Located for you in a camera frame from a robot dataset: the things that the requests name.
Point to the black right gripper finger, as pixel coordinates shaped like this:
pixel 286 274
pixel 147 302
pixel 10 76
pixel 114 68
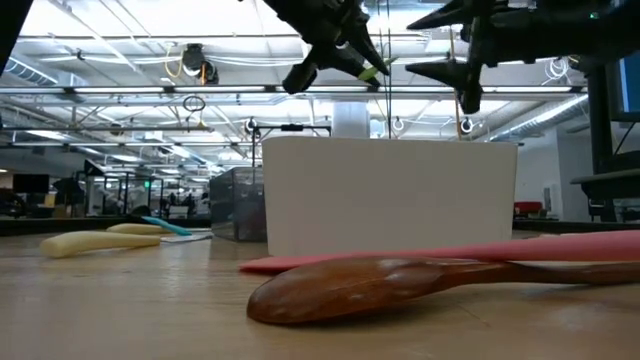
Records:
pixel 450 15
pixel 445 72

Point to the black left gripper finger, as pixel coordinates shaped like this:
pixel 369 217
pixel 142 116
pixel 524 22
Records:
pixel 367 47
pixel 350 67

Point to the green silicone spoon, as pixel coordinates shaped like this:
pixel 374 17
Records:
pixel 372 71

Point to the grey translucent plastic bin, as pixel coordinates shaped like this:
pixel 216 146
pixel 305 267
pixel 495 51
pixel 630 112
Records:
pixel 237 205

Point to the blue silicone spoon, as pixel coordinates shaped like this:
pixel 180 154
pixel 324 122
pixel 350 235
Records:
pixel 170 227

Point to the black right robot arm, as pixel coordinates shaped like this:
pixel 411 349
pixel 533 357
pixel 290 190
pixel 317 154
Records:
pixel 590 35

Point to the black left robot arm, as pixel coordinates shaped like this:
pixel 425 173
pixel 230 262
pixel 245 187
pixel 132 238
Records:
pixel 10 25

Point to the white plastic bin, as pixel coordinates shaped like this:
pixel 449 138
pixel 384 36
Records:
pixel 390 200

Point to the red box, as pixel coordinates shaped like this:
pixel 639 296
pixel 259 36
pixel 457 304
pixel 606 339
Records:
pixel 528 208

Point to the grey equipment cart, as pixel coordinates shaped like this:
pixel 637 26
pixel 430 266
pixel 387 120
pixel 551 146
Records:
pixel 607 185

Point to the pink silicone spoon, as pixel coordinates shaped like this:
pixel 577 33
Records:
pixel 550 250

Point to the brown wooden spoon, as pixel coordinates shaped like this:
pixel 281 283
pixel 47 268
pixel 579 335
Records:
pixel 350 292

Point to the black background monitor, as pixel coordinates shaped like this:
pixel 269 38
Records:
pixel 31 184

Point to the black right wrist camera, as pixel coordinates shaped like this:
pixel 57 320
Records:
pixel 472 100

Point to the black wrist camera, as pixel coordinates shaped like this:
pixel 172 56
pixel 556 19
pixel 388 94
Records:
pixel 300 77
pixel 472 100

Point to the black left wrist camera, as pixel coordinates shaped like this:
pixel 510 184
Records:
pixel 300 77

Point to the black camera gantry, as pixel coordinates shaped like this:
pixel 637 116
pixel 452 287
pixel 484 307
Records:
pixel 292 128

